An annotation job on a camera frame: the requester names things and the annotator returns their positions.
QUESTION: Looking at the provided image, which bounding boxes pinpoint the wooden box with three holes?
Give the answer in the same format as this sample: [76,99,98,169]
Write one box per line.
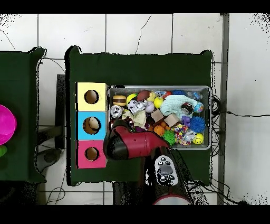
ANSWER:
[75,81,110,170]

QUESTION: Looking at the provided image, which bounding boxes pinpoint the silver robot figure toy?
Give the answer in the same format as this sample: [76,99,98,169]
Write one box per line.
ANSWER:
[127,99,148,116]

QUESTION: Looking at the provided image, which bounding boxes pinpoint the cream knitted cloth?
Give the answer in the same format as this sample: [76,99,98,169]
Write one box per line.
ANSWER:
[121,108,148,130]

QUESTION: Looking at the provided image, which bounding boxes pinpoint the black and white soccer ball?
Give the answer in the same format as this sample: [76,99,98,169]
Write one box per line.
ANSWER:
[127,99,138,110]

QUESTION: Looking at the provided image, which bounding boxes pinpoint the white baseball toy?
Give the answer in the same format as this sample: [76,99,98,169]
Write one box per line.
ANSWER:
[144,101,156,114]

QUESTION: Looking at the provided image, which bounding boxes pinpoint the crushed silver drink can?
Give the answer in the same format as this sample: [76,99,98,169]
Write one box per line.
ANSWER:
[109,105,123,119]

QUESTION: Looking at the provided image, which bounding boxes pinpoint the wooden toy hamburger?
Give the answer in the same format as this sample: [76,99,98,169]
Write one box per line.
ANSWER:
[112,95,128,107]

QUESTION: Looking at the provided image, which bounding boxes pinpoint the wooden cube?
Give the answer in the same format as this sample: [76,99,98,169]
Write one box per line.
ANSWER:
[150,108,165,123]

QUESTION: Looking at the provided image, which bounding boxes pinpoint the orange basketball toy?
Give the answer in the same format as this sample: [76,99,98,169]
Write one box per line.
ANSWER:
[153,125,166,137]

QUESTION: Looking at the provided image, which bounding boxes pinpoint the mint green knitted cloth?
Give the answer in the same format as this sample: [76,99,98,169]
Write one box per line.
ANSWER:
[160,94,198,119]

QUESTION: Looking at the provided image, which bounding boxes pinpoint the dark green table cloth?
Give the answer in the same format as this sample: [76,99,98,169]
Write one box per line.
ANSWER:
[0,47,47,184]
[65,45,213,186]

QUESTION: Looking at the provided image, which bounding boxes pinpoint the beige round toy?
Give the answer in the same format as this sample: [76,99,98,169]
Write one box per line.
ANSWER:
[88,117,101,130]

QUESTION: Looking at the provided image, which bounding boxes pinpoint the blue spiky rubber ball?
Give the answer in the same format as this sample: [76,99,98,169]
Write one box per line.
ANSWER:
[189,116,206,134]

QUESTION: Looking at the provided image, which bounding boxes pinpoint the black flat panel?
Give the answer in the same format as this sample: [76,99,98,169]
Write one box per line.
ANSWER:
[55,73,66,150]

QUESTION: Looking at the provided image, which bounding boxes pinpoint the grey oval base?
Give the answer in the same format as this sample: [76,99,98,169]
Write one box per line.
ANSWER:
[35,147,62,172]

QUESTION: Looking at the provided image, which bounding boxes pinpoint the pink plastic bowl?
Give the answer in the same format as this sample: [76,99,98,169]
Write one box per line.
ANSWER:
[0,104,17,146]

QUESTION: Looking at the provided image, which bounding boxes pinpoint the silver wire mesh bin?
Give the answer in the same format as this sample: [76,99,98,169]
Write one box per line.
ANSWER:
[107,85,212,152]

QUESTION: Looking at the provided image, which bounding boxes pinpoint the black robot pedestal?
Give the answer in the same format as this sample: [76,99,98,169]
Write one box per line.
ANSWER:
[112,181,148,206]

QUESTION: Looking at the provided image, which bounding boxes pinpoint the grey metal rail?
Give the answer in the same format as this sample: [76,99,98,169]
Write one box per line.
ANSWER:
[217,13,230,206]

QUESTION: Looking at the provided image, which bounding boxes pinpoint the long black cable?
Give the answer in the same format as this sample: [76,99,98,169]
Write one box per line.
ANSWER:
[219,110,270,117]

